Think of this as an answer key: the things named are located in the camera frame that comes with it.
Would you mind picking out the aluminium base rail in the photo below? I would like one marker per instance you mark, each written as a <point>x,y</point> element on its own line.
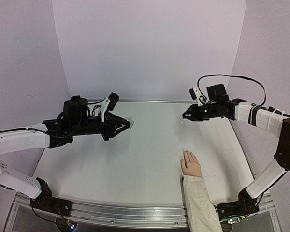
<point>92,217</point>

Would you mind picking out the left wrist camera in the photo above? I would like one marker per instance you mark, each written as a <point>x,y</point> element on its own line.
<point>101,108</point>

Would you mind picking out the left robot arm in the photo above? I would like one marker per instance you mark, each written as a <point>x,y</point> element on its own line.
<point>20,139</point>

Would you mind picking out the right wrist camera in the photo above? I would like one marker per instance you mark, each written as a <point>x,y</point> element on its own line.
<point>198,96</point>

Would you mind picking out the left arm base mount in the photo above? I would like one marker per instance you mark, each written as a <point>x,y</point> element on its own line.
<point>46,202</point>

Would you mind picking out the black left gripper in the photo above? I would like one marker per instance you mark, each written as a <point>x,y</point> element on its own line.
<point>110,131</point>

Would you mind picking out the beige sleeved forearm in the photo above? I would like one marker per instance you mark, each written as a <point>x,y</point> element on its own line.
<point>202,216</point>

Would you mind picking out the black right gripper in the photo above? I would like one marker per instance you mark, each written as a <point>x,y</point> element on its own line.
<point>199,112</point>

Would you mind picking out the clear nail polish bottle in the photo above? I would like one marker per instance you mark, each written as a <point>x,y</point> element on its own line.
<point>130,120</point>

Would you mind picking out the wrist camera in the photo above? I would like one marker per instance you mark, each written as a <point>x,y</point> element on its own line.
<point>198,96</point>
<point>101,108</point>

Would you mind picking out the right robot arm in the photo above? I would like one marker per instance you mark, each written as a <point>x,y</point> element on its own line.
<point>259,129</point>

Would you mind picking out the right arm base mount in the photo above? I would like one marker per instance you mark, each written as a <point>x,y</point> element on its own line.
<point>244,206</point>

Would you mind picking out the mannequin hand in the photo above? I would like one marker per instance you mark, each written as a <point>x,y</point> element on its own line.
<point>190,165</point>

